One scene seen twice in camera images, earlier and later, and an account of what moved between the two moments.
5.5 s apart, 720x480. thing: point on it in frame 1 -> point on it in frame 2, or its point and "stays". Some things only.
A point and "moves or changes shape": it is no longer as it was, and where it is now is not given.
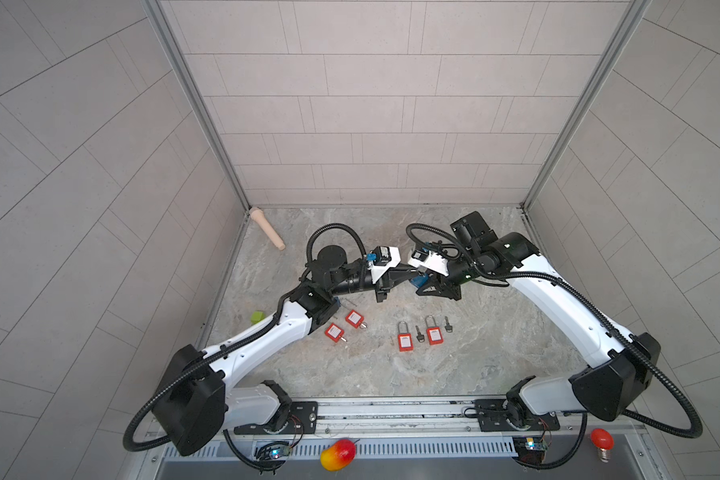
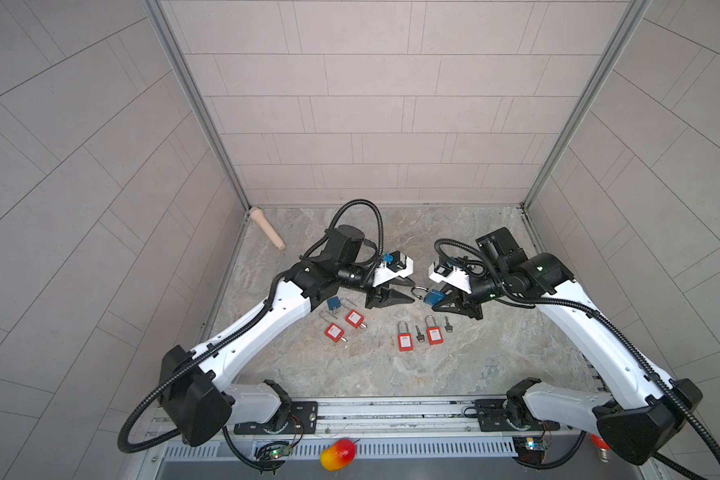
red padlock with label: x=405 y=338 stays
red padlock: x=434 y=333 stays
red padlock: x=335 y=333 stays
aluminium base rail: x=408 y=438 stays
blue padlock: x=419 y=280 moves or changes shape
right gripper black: x=442 y=287 -> x=462 y=301
